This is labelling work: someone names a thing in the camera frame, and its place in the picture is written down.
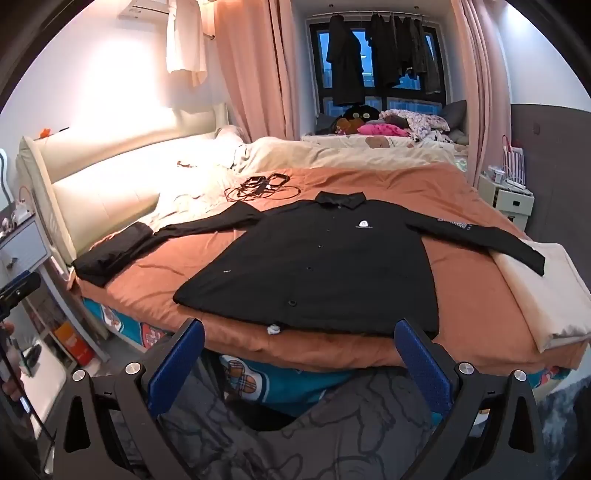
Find cream padded headboard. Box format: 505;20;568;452
16;102;232;267

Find striped gift bag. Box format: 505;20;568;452
501;134;528;186

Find black and orange plush toy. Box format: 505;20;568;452
336;104;380;136

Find white nightstand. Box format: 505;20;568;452
477;172;537;232

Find person's left hand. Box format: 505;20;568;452
0;322;25;403

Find orange blanket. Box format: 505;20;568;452
76;164;588;371

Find row of hanging dark clothes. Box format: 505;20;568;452
366;11;443;92

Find pink plush toy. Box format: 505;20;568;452
359;121;413;139

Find grey-blue nightstand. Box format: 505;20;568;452
0;213;112;372

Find beige duvet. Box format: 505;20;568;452
216;124;468;177

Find bear print window seat cover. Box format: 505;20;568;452
301;130;470;157

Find hanging white garment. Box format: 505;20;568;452
164;0;209;88

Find folded beige blanket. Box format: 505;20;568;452
491;240;591;355

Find dark framed window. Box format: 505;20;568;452
306;17;452;121

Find pink curtain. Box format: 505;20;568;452
449;0;514;186
213;0;302;143

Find person's grey printed pants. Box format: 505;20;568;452
157;364;468;480

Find orange box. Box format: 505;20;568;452
53;322;93;365

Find folded black cloth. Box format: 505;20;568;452
73;222;155;288

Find grey pillow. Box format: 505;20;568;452
440;99;470;136

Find white bed sheet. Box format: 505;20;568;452
150;138;262;229

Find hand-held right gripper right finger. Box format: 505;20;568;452
394;318;546;480

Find black button-up jacket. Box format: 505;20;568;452
150;190;546;339

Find white air conditioner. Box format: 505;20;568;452
117;0;172;20

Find hanging dark coat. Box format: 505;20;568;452
325;14;366;107

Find floral blanket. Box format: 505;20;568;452
379;108;452;143

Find black cables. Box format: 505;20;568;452
225;172;302;203

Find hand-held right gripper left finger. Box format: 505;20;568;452
53;318;206;480

